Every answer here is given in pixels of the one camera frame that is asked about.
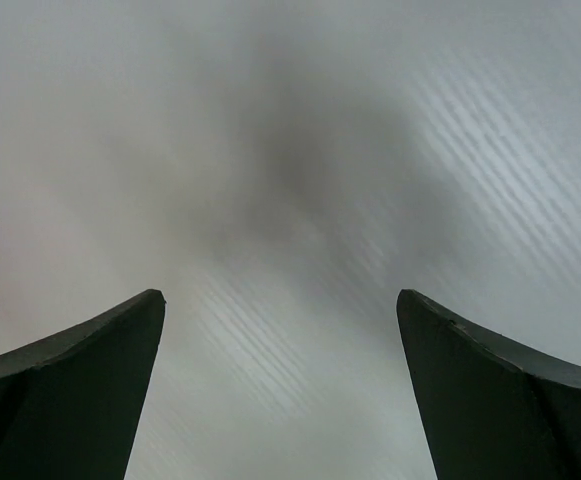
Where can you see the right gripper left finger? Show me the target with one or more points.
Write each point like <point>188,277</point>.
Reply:
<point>70,403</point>

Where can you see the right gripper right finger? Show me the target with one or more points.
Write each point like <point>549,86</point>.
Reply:
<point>491,407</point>

